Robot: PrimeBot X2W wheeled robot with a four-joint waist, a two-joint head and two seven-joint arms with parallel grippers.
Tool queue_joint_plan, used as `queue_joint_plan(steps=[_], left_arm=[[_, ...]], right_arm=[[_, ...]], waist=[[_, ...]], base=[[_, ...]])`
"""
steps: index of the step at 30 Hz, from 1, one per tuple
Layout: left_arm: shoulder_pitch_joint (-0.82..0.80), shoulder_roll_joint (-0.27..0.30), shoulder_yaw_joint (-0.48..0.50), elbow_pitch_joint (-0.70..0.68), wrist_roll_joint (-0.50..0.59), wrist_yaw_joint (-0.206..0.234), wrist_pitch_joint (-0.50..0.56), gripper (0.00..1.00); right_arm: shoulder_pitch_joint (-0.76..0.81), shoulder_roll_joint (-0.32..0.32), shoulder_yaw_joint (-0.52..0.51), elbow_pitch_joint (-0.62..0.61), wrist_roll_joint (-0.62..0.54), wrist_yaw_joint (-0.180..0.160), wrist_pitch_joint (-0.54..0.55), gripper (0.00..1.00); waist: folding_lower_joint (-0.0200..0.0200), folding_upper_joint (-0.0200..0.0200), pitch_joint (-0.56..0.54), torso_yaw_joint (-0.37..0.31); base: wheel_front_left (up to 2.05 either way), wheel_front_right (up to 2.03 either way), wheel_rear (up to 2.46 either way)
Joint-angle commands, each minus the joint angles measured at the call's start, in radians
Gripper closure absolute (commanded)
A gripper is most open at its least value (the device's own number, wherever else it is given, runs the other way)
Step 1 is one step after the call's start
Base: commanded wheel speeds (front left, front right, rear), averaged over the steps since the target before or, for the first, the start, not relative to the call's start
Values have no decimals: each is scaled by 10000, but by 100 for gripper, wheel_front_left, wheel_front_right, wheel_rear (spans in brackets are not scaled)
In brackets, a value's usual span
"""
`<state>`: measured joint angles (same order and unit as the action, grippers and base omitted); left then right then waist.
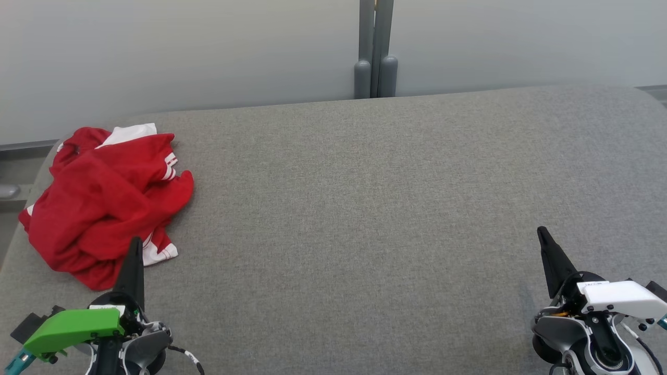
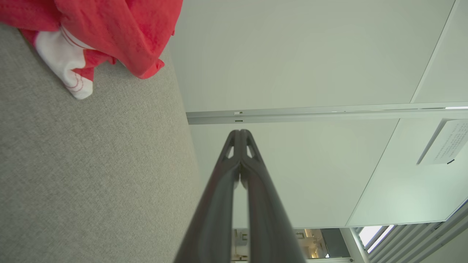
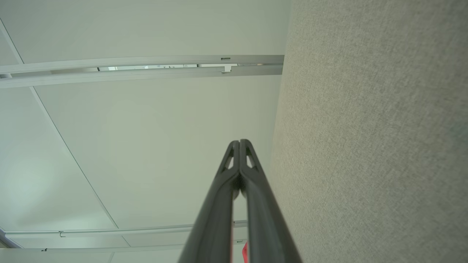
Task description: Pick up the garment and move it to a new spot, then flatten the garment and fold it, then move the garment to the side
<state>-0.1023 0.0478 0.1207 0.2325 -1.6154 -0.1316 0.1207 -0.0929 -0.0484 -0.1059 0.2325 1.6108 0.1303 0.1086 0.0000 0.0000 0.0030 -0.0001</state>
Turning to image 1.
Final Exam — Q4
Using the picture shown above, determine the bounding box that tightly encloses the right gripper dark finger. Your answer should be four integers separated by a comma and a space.
537, 226, 579, 300

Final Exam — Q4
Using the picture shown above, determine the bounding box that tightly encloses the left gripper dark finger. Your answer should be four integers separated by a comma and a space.
112, 236, 146, 311

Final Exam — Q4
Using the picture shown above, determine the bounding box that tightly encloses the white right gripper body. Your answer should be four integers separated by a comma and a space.
552, 270, 667, 324

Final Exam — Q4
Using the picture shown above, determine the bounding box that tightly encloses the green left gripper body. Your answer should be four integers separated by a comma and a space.
23, 291, 146, 361

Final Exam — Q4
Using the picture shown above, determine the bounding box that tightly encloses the red and white garment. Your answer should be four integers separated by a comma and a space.
18, 123, 195, 291

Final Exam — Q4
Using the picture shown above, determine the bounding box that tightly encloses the grey fabric sofa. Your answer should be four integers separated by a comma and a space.
0, 85, 667, 375

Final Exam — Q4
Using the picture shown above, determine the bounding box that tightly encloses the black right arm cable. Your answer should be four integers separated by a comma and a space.
620, 315, 665, 375

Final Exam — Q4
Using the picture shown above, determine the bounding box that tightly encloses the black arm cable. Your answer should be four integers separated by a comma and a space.
620, 315, 665, 375
167, 344, 205, 375

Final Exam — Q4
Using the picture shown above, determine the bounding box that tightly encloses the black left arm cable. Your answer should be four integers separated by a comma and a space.
167, 344, 205, 375

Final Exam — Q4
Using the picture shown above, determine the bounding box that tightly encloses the grey partition post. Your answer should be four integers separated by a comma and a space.
359, 0, 395, 98

